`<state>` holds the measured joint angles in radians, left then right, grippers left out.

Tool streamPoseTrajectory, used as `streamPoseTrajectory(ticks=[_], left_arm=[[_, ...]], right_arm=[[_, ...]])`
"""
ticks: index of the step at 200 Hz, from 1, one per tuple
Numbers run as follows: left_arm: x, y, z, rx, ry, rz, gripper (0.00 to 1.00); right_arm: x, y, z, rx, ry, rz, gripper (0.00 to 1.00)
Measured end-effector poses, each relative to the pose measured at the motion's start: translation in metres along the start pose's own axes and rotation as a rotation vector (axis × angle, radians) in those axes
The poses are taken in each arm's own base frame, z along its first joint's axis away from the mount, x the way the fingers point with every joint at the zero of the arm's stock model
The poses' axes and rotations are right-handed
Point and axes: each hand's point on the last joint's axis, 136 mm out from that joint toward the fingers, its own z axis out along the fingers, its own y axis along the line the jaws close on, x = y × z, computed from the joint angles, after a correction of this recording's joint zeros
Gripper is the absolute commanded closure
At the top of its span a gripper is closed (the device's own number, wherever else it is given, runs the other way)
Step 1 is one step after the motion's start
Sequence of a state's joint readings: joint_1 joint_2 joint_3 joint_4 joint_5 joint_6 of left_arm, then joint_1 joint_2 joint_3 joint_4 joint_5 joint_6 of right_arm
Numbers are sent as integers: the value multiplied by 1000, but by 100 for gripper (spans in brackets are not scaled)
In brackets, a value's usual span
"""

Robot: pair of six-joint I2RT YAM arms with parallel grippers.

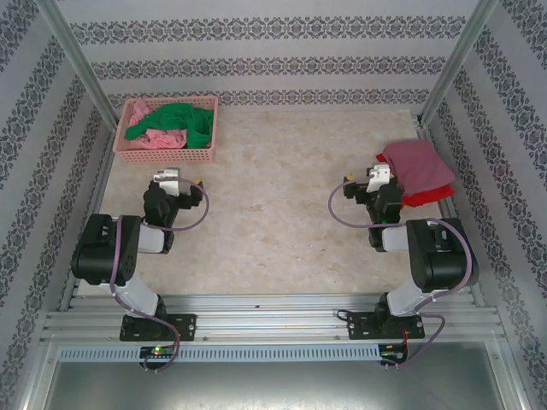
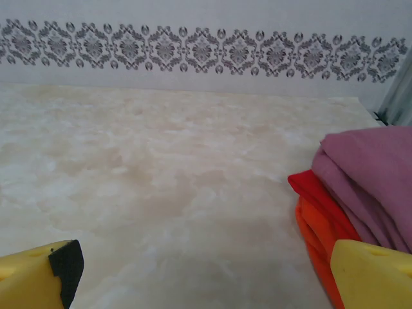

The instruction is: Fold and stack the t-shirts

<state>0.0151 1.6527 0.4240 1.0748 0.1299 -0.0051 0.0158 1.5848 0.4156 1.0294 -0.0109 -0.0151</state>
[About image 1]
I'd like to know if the green t-shirt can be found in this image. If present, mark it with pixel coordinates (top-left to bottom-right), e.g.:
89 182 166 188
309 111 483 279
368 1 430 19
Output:
124 102 215 150

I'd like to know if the pink plastic basket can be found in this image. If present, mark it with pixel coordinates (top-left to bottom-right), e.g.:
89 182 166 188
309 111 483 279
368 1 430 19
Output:
113 95 220 164

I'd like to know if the red folded t-shirt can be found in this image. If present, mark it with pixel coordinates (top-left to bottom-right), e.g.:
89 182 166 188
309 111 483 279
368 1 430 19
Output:
374 153 454 209

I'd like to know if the mauve folded t-shirt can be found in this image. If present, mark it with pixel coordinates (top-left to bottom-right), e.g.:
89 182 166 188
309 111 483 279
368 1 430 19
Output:
381 139 456 196

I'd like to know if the pink t-shirt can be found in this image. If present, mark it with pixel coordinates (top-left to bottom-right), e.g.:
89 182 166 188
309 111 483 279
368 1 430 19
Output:
127 98 189 150

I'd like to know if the small circuit board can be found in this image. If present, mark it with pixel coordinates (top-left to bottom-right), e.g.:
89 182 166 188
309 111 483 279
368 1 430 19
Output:
379 343 409 362
139 345 179 360

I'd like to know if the grey metal panel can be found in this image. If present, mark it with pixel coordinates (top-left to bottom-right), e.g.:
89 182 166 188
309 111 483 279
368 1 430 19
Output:
25 341 526 410

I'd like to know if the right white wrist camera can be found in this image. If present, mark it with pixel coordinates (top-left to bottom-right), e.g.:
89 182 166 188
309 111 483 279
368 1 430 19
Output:
365 161 393 193

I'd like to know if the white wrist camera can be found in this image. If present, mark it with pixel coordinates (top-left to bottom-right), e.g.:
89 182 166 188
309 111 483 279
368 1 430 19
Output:
365 161 393 193
153 167 183 197

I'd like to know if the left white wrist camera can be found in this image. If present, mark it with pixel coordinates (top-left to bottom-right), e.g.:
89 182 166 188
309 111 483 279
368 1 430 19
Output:
153 167 183 197

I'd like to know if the aluminium side rail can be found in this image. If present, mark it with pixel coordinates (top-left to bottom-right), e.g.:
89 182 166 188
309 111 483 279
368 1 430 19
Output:
59 123 119 311
410 111 488 308

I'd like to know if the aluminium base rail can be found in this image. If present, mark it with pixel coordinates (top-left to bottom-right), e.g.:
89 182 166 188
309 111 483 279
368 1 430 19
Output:
40 292 508 343

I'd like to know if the slotted grey cable duct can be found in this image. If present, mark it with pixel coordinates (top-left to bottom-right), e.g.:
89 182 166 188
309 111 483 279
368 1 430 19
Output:
57 344 407 363

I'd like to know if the aluminium frame post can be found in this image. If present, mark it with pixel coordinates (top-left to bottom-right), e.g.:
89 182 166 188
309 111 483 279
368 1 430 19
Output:
33 0 123 129
416 0 501 127

